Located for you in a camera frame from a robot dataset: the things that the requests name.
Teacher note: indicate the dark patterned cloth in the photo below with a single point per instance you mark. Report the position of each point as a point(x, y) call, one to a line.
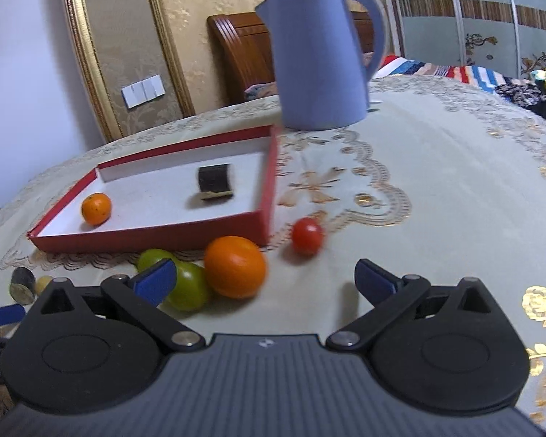
point(528, 93)

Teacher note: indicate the white wall light switch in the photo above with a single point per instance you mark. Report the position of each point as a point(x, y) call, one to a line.
point(143, 91)

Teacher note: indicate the brown longan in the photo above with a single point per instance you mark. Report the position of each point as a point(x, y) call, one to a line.
point(43, 283)

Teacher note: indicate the red cherry tomato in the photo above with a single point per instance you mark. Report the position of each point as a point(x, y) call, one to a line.
point(307, 236)

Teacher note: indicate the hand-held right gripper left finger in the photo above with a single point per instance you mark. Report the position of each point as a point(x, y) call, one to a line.
point(154, 282)

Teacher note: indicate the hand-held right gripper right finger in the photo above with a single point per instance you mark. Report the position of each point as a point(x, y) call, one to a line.
point(375, 282)

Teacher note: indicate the cream embroidered tablecloth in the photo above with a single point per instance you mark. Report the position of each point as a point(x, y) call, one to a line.
point(437, 168)

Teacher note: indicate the pink bedding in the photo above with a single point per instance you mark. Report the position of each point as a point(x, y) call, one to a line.
point(261, 92)

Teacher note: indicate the wooden bed headboard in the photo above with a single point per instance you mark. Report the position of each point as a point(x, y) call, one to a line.
point(241, 54)

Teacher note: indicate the green round fruit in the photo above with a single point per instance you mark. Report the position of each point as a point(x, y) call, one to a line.
point(150, 257)
point(191, 287)

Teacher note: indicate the colourful striped blanket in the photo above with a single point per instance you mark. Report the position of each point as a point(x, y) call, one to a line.
point(459, 75)

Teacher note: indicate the blue electric kettle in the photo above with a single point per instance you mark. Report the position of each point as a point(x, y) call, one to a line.
point(318, 63)

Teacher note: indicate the gold framed wall panel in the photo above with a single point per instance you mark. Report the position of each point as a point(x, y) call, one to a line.
point(118, 32)

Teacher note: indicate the dark sugarcane piece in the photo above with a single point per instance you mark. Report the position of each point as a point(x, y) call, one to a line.
point(22, 284)
point(214, 177)

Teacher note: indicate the large orange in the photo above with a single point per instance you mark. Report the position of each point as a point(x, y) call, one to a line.
point(234, 266)

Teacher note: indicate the red cardboard box tray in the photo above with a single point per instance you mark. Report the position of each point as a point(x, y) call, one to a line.
point(164, 236)

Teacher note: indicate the small mandarin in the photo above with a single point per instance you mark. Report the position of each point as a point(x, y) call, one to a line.
point(96, 208)

